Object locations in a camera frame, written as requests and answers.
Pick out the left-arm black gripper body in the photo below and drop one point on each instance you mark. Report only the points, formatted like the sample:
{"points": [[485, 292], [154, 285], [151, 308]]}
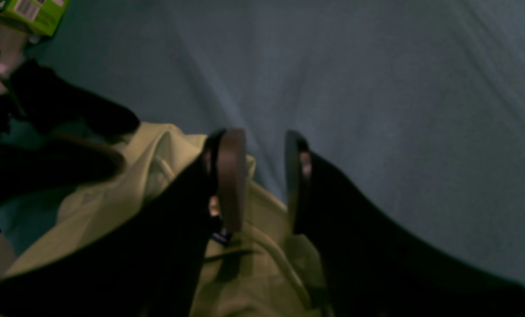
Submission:
{"points": [[35, 153]]}

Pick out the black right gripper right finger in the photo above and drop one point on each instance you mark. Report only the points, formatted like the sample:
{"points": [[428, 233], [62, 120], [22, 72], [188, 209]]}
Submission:
{"points": [[372, 266]]}

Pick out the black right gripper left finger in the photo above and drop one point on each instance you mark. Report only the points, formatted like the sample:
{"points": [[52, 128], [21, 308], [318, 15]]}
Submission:
{"points": [[129, 256]]}

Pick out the green T-shirt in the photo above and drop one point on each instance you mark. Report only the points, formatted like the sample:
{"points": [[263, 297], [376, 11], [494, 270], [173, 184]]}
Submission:
{"points": [[263, 270]]}

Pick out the green cardboard box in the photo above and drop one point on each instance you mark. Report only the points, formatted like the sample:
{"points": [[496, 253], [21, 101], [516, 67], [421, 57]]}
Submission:
{"points": [[40, 17]]}

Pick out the blue table cloth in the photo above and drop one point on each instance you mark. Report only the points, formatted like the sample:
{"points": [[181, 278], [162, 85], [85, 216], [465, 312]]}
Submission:
{"points": [[420, 102]]}

